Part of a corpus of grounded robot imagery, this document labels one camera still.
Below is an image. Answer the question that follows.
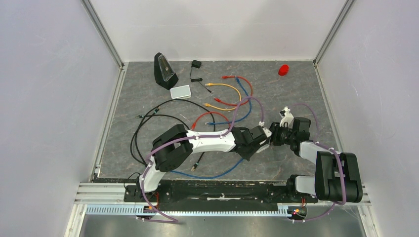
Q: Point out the short red ethernet cable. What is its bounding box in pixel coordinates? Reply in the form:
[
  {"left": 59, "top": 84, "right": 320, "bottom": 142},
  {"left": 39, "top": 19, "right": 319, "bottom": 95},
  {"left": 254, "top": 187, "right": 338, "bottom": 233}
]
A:
[{"left": 213, "top": 75, "right": 254, "bottom": 107}]

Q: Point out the black metronome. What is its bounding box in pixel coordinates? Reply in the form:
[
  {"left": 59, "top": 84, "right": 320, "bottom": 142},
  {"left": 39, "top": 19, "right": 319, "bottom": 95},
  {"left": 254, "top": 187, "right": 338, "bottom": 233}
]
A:
[{"left": 154, "top": 52, "right": 178, "bottom": 90}]

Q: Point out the red round cap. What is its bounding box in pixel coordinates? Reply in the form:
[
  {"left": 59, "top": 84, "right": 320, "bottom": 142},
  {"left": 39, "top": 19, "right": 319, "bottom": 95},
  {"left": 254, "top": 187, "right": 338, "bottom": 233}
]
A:
[{"left": 278, "top": 64, "right": 290, "bottom": 77}]

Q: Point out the black power adapter with cord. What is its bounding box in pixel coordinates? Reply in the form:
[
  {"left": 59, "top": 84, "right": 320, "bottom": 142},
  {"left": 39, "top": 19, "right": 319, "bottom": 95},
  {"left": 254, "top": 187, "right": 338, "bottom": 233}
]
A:
[{"left": 189, "top": 60, "right": 212, "bottom": 94}]

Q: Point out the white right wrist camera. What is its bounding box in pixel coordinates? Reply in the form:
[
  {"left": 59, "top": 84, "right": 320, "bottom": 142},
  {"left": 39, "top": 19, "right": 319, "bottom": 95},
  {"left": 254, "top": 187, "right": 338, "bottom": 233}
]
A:
[{"left": 280, "top": 106, "right": 294, "bottom": 127}]

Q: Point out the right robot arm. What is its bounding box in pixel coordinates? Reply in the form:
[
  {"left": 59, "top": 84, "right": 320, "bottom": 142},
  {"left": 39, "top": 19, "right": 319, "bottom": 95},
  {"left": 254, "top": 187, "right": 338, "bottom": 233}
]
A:
[{"left": 270, "top": 117, "right": 363, "bottom": 204}]

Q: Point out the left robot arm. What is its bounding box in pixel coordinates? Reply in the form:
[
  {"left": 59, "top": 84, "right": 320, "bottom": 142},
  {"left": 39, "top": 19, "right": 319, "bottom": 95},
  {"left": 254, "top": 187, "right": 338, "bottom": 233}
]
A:
[{"left": 136, "top": 122, "right": 272, "bottom": 201}]

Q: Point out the white slotted cable duct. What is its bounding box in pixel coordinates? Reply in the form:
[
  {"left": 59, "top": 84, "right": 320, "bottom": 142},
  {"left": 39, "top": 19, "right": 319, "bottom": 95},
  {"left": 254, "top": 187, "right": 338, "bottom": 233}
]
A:
[{"left": 85, "top": 204, "right": 292, "bottom": 217}]

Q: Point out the yellow ethernet cable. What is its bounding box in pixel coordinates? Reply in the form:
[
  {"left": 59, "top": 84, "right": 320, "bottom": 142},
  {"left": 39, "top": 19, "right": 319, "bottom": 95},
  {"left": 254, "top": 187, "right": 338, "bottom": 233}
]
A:
[{"left": 203, "top": 82, "right": 243, "bottom": 111}]

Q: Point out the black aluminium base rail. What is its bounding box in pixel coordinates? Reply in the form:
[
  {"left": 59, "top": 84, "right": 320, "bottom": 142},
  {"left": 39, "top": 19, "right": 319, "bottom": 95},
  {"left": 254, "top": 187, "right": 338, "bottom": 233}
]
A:
[{"left": 124, "top": 180, "right": 318, "bottom": 211}]

